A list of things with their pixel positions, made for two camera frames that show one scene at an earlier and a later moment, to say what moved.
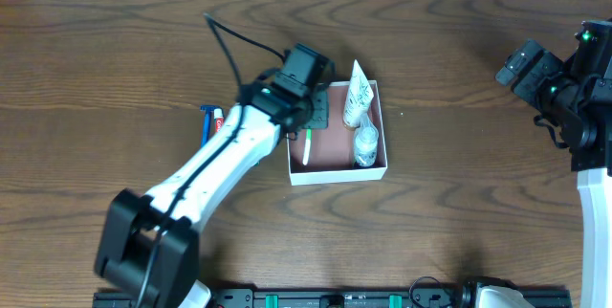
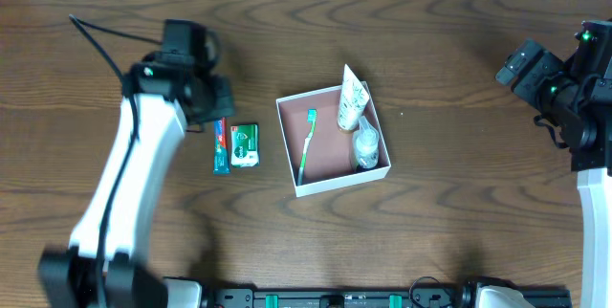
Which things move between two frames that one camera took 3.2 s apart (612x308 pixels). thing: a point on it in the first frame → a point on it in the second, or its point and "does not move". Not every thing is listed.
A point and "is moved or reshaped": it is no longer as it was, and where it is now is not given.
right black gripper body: (518, 70) does not move
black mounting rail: (410, 297) does not move
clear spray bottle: (365, 143) does not move
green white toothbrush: (307, 146) is moved or reshaped
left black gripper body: (318, 110) → (216, 105)
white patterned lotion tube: (359, 97) is moved or reshaped
